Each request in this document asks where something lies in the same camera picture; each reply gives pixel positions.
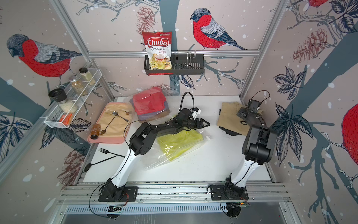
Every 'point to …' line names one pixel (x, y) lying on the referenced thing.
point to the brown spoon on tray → (102, 132)
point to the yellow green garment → (174, 143)
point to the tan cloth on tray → (115, 120)
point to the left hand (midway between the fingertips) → (210, 124)
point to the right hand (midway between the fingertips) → (246, 113)
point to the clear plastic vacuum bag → (156, 159)
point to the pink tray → (116, 140)
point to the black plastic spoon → (88, 165)
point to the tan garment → (229, 118)
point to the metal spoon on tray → (115, 113)
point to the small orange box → (66, 119)
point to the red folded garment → (149, 101)
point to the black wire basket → (182, 64)
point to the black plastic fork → (106, 152)
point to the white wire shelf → (75, 95)
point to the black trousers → (228, 131)
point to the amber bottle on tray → (95, 130)
